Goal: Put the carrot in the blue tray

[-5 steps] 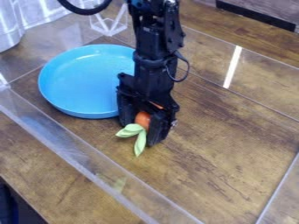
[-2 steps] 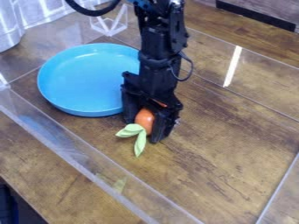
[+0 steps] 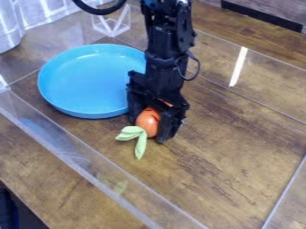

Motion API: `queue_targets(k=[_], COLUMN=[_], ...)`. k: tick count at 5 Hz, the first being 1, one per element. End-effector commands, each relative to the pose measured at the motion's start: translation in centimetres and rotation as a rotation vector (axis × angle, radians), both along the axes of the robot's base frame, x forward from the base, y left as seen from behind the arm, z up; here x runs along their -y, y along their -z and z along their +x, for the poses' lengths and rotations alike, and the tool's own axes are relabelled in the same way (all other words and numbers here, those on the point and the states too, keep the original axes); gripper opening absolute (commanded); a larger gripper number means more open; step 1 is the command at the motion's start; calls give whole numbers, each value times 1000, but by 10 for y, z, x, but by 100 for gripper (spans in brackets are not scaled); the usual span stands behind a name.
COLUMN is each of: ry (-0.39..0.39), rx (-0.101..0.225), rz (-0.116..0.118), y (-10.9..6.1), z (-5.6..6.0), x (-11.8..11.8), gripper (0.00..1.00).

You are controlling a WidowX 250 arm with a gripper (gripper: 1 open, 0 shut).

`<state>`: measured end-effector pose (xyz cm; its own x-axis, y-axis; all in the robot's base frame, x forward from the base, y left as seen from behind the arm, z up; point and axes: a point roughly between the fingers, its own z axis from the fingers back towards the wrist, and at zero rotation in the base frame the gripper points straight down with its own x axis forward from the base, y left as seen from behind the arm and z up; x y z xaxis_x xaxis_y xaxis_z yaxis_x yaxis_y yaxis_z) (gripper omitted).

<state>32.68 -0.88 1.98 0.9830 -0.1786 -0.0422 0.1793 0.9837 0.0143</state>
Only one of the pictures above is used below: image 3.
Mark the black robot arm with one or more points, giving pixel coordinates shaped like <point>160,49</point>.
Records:
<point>168,26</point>

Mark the blue round plastic tray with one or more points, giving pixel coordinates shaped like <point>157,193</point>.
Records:
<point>83,81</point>

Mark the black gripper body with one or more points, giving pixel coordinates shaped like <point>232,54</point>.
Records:
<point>161,80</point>

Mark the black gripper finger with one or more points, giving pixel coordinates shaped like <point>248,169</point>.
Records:
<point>136,105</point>
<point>169,122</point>

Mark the clear acrylic triangular bracket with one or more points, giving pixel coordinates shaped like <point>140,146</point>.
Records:
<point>112,27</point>

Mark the dark baseboard strip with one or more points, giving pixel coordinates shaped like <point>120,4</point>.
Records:
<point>283,23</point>

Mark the orange toy carrot green leaves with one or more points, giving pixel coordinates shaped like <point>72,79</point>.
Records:
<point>141,131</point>

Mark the white grey patterned curtain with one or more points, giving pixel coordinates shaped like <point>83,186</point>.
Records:
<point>44,19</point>

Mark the clear acrylic enclosure panel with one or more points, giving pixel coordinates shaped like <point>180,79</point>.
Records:
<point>147,205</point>

